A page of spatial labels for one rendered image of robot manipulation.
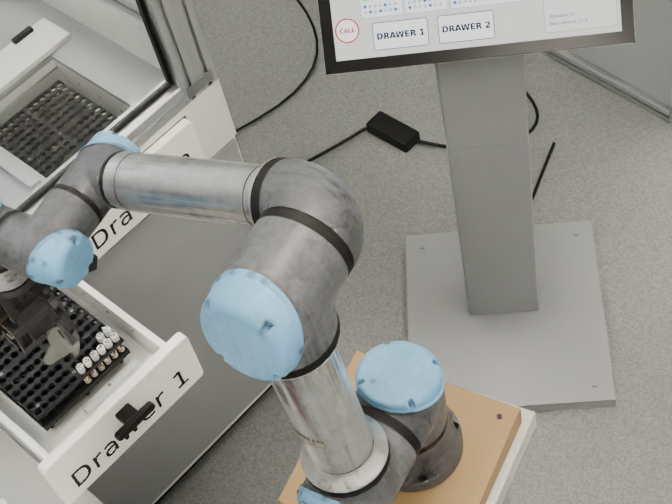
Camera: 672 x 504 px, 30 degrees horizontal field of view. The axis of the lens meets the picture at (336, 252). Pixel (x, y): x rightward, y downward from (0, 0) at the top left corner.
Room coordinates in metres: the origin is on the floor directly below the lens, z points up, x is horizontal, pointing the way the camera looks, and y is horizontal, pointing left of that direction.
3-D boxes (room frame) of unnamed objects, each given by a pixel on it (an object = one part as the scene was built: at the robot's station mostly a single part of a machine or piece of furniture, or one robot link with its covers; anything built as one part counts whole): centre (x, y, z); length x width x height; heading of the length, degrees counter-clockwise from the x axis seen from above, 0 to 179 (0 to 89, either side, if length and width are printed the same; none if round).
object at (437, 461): (0.91, -0.04, 0.85); 0.15 x 0.15 x 0.10
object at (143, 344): (1.21, 0.50, 0.86); 0.40 x 0.26 x 0.06; 36
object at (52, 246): (1.06, 0.35, 1.27); 0.11 x 0.11 x 0.08; 49
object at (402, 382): (0.89, -0.03, 0.97); 0.13 x 0.12 x 0.14; 139
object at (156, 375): (1.04, 0.37, 0.87); 0.29 x 0.02 x 0.11; 126
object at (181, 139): (1.48, 0.30, 0.87); 0.29 x 0.02 x 0.11; 126
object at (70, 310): (1.20, 0.49, 0.87); 0.22 x 0.18 x 0.06; 36
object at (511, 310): (1.61, -0.34, 0.51); 0.50 x 0.45 x 1.02; 167
